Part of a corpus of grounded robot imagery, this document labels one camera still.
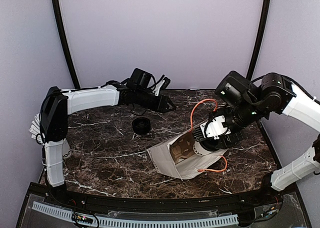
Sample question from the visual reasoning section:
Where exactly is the stack of black lids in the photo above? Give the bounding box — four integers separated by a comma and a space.
132, 117, 151, 135

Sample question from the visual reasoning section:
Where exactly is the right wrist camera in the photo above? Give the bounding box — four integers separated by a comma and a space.
192, 115, 231, 142

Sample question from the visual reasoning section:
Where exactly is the cup holding wrapped straws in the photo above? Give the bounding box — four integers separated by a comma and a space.
27, 112, 72, 161

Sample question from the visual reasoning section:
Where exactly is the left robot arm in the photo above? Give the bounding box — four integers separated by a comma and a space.
29, 77, 176, 206

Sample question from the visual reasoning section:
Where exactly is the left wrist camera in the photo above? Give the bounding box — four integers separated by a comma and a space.
150, 75, 171, 96

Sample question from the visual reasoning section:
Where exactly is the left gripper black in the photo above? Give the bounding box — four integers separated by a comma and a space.
135, 89, 177, 114

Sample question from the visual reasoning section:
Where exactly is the white slotted cable duct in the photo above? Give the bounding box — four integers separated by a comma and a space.
31, 201, 239, 227

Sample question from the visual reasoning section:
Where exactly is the white paper takeout bag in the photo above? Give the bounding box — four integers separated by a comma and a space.
146, 99, 229, 181

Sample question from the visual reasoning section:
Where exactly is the brown cardboard cup carrier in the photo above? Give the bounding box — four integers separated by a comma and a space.
169, 132, 195, 164

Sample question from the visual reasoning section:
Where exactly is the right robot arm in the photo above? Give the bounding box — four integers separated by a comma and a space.
215, 71, 320, 205

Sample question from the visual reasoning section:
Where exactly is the single white paper cup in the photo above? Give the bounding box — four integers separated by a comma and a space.
193, 140, 221, 156

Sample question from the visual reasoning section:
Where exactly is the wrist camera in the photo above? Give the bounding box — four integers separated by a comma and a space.
150, 75, 171, 96
192, 115, 231, 142

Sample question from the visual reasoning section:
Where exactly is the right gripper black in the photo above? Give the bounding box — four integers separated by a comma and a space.
209, 98, 264, 149

